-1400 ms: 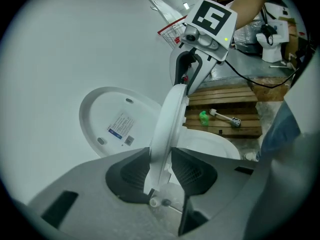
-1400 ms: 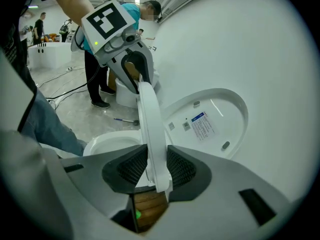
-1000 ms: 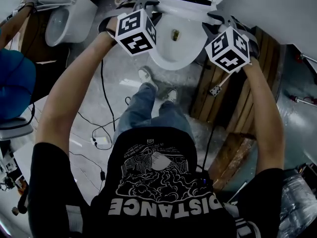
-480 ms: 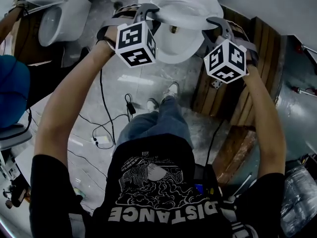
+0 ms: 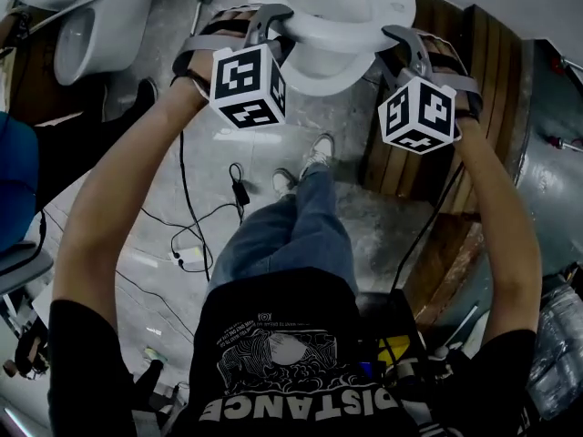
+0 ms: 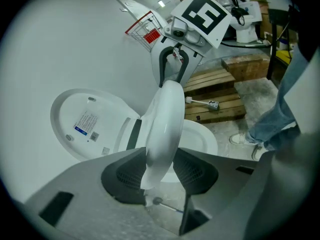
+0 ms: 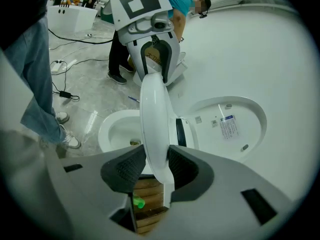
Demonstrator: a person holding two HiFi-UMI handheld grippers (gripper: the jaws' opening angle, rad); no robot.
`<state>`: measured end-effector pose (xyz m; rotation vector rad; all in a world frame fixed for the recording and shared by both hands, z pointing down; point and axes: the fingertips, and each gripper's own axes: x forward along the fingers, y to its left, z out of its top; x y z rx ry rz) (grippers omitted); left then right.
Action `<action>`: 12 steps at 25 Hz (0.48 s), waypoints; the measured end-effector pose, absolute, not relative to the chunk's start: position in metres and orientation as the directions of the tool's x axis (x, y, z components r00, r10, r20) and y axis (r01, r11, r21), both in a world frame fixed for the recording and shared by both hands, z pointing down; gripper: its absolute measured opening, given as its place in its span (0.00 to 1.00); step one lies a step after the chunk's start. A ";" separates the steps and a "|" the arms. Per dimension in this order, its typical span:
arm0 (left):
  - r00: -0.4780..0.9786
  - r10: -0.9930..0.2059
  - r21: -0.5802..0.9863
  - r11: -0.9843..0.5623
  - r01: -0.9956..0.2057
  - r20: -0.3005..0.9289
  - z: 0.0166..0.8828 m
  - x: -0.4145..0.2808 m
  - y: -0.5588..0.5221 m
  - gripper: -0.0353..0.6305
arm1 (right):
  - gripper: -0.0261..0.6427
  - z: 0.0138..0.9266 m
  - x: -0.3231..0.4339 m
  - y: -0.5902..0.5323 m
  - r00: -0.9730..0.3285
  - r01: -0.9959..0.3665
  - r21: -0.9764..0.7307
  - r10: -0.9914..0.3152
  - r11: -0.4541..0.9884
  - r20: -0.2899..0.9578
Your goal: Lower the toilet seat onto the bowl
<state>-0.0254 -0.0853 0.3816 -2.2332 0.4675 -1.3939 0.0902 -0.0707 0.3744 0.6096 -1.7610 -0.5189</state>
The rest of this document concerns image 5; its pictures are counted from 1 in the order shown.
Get black wristband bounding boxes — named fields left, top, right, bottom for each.
left=169, top=71, right=211, bottom=96

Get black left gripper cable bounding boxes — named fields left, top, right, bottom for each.
left=179, top=129, right=214, bottom=284

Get white spare toilet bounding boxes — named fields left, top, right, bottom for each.
left=7, top=0, right=154, bottom=86

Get red handled screwdriver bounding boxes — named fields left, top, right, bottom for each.
left=545, top=133, right=583, bottom=153

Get person's right hand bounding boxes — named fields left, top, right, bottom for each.
left=416, top=33, right=475, bottom=108

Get grey metal tank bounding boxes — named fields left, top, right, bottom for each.
left=513, top=38, right=583, bottom=275

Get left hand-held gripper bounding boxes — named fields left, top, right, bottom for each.
left=171, top=3, right=295, bottom=131

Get white toilet seat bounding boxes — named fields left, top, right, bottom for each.
left=245, top=0, right=416, bottom=55

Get white power strip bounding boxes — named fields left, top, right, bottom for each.
left=169, top=245, right=205, bottom=266

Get person's blue jeans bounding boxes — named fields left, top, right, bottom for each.
left=207, top=161, right=361, bottom=298

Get person's black printed t-shirt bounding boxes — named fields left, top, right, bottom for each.
left=46, top=266, right=538, bottom=437

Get wooden slat platform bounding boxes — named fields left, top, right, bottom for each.
left=358, top=0, right=523, bottom=330

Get person's left hand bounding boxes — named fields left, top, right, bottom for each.
left=184, top=7, right=261, bottom=88

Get black power adapter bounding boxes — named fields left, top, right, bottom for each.
left=229, top=162, right=252, bottom=208

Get black handheld device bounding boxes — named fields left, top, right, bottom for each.
left=2, top=320, right=50, bottom=381

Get white toilet bowl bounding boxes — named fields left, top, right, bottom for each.
left=278, top=37, right=375, bottom=98

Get person's left white sneaker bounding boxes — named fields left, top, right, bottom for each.
left=271, top=167, right=300, bottom=198

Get clear plastic wrapped bundle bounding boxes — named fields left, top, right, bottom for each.
left=527, top=283, right=583, bottom=421

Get person's right forearm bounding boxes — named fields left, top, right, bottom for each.
left=452, top=115, right=544, bottom=339

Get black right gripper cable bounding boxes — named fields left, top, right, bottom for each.
left=390, top=160, right=465, bottom=293

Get person's white sneaker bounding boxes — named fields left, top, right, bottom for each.
left=298, top=133, right=336, bottom=178
left=271, top=167, right=300, bottom=198

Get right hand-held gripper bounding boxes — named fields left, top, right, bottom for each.
left=378, top=24, right=484, bottom=156

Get person's right white sneaker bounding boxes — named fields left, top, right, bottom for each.
left=298, top=133, right=336, bottom=178

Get grey chair seat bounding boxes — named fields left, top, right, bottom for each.
left=0, top=240, right=56, bottom=296

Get person's left forearm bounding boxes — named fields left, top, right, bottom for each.
left=52, top=74, right=213, bottom=322

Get yellow box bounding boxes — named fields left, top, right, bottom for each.
left=376, top=334, right=411, bottom=366

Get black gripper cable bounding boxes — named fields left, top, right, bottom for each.
left=390, top=160, right=465, bottom=293
left=179, top=129, right=214, bottom=284

